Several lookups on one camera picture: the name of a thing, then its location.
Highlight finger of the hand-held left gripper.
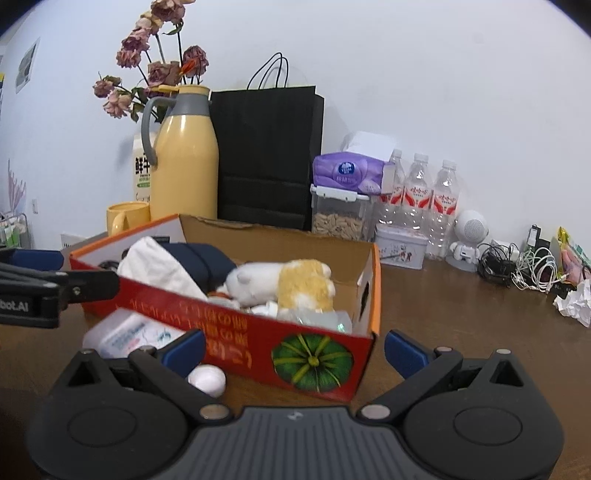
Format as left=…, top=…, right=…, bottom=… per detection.
left=0, top=248, right=71, bottom=288
left=60, top=269, right=122, bottom=306

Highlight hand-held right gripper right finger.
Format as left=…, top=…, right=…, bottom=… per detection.
left=360, top=329, right=529, bottom=423

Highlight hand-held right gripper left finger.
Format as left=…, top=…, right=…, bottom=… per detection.
left=65, top=329, right=234, bottom=425

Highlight red cardboard box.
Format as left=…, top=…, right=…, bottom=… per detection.
left=69, top=213, right=383, bottom=400

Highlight white cloth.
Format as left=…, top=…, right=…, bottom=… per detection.
left=117, top=236, right=208, bottom=301

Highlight navy zip pouch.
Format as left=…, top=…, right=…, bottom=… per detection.
left=159, top=242, right=237, bottom=294

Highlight clear plastic bag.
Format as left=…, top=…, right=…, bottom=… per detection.
left=277, top=307, right=354, bottom=334

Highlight white and yellow plush hamster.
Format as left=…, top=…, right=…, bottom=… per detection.
left=225, top=259, right=337, bottom=312

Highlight storage trolley rack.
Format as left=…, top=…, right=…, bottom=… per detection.
left=0, top=212, right=32, bottom=250

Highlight yellow mug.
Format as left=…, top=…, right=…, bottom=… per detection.
left=106, top=201, right=151, bottom=237

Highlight white printed tin box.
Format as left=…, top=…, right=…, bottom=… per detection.
left=374, top=224, right=428, bottom=270

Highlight white milk carton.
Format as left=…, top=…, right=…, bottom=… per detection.
left=133, top=131, right=158, bottom=203

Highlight white robot figure speaker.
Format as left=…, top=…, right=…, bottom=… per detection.
left=445, top=210, right=490, bottom=273

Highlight clear seed container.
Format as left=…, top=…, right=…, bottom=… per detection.
left=310, top=184, right=371, bottom=241

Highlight clear water bottle red label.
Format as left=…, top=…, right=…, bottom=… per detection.
left=404, top=153, right=435, bottom=227
left=427, top=160, right=460, bottom=260
left=381, top=148, right=406, bottom=217

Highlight yellow thermos jug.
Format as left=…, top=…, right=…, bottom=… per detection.
left=141, top=85, right=219, bottom=221

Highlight crumpled white tissue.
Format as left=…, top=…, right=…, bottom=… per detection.
left=553, top=279, right=591, bottom=328

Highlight purple tissue pack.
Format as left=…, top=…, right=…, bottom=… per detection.
left=312, top=131, right=397, bottom=195

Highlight colourful snack packet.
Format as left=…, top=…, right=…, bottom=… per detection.
left=556, top=226, right=591, bottom=284

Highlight black paper bag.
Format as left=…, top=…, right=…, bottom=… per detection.
left=210, top=52, right=325, bottom=232

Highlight dried pink flower bouquet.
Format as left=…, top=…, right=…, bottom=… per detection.
left=93, top=0, right=209, bottom=121

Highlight tangled white cables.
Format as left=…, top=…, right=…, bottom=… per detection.
left=510, top=247, right=561, bottom=292

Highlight wall paper notice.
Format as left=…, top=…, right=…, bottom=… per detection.
left=15, top=39, right=41, bottom=94

